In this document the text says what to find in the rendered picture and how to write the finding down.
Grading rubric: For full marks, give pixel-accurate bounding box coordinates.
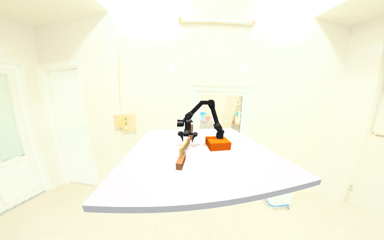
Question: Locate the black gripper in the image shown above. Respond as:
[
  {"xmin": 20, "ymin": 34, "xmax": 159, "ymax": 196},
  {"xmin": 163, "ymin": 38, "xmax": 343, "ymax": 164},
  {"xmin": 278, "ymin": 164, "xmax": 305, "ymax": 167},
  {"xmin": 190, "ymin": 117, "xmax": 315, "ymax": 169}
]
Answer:
[{"xmin": 177, "ymin": 127, "xmax": 198, "ymax": 143}]

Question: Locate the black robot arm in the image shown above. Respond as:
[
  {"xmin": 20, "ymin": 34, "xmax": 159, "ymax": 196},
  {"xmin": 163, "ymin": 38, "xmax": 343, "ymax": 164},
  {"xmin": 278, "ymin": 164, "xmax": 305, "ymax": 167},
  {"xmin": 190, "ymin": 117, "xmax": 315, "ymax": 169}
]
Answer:
[{"xmin": 177, "ymin": 99, "xmax": 224, "ymax": 139}]

